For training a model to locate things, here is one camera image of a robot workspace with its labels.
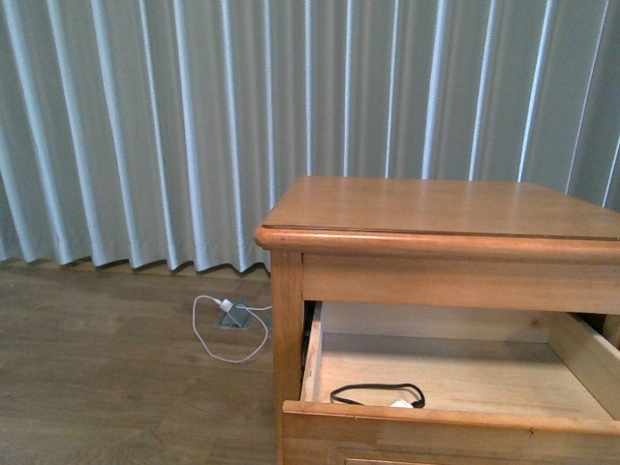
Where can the wooden drawer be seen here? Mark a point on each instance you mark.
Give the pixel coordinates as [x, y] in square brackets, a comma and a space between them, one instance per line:
[487, 386]

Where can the white charger plug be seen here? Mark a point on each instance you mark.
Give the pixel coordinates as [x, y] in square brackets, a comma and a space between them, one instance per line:
[401, 403]

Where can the grey floor outlet box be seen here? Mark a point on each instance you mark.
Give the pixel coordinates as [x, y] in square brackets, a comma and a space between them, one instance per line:
[237, 318]

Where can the light wooden nightstand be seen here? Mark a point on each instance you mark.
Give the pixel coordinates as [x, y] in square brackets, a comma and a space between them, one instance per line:
[430, 243]

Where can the pale green pleated curtain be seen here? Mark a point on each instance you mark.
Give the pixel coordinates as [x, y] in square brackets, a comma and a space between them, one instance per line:
[154, 131]

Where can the white floor charger with cable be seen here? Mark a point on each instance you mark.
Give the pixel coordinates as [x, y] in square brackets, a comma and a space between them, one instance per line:
[229, 345]

